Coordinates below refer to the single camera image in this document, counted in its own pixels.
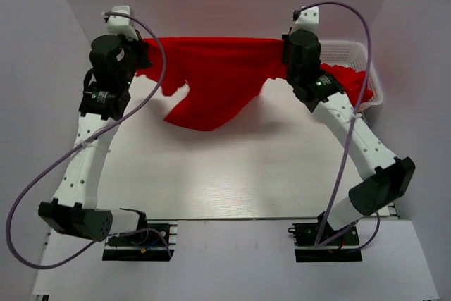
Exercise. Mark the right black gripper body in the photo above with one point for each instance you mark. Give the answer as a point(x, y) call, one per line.
point(291, 75)

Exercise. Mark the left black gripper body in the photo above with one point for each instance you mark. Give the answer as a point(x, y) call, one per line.
point(135, 57)

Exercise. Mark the red t shirt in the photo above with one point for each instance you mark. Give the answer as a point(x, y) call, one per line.
point(223, 75)

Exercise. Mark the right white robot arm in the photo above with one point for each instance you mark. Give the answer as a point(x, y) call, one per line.
point(385, 177)

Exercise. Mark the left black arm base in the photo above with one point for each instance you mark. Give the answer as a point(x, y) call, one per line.
point(149, 246)

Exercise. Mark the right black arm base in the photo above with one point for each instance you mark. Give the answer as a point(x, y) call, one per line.
point(344, 248)

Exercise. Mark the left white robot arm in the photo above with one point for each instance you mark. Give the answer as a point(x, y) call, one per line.
point(73, 210)

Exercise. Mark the red t shirts pile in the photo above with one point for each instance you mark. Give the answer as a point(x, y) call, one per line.
point(348, 79)

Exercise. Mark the white plastic basket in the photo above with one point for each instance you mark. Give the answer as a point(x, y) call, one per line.
point(353, 55)

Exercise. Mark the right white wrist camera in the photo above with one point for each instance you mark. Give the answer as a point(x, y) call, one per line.
point(306, 19)

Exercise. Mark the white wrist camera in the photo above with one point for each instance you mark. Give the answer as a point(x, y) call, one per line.
point(306, 19)
point(118, 25)

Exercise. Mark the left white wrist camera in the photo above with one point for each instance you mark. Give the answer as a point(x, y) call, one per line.
point(118, 25)

